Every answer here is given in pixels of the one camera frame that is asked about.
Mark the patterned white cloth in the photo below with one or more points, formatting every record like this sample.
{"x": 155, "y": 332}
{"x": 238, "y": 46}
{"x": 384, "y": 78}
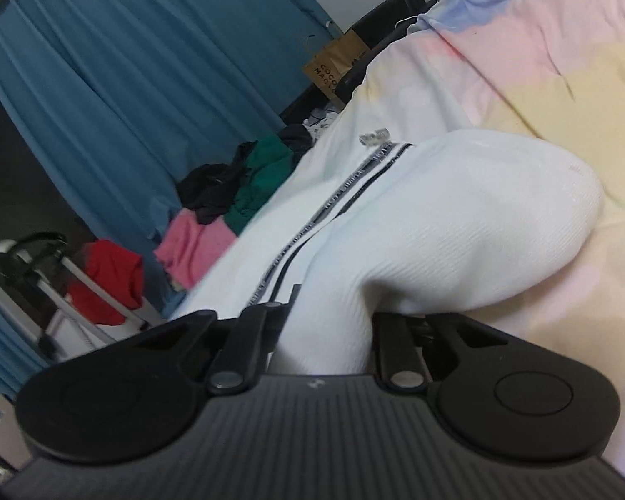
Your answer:
{"x": 323, "y": 122}

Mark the wide blue curtain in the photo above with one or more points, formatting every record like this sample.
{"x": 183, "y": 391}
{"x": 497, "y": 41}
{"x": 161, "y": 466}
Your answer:
{"x": 135, "y": 88}

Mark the dark window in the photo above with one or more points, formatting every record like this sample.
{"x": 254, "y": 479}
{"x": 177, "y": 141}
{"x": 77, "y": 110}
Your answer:
{"x": 26, "y": 177}

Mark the green cloth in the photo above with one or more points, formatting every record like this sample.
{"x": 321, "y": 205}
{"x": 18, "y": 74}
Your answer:
{"x": 263, "y": 177}

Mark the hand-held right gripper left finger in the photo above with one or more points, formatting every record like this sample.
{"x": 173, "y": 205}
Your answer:
{"x": 250, "y": 333}

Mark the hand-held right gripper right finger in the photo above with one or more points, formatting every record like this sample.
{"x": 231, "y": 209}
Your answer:
{"x": 390, "y": 338}

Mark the black sofa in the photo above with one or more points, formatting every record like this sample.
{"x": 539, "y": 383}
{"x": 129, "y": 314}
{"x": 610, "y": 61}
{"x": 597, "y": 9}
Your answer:
{"x": 390, "y": 15}

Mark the brown paper bag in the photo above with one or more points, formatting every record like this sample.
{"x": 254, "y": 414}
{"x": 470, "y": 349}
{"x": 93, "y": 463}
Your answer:
{"x": 338, "y": 62}

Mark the red cloth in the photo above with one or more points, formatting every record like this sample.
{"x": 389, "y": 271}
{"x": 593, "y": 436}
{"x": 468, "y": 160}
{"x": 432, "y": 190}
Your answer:
{"x": 109, "y": 281}

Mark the pink cloth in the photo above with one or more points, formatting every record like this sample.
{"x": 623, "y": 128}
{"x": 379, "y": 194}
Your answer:
{"x": 198, "y": 245}

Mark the white pants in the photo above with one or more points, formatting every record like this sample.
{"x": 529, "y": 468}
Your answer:
{"x": 448, "y": 218}

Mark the garment steamer stand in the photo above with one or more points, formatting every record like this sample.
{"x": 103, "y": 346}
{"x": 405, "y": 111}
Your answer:
{"x": 47, "y": 291}

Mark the pastel bed duvet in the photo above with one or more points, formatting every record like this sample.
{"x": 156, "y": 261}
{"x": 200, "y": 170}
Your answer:
{"x": 552, "y": 62}

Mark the narrow blue curtain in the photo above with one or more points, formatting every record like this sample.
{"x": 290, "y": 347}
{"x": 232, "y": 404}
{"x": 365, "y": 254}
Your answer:
{"x": 5, "y": 344}

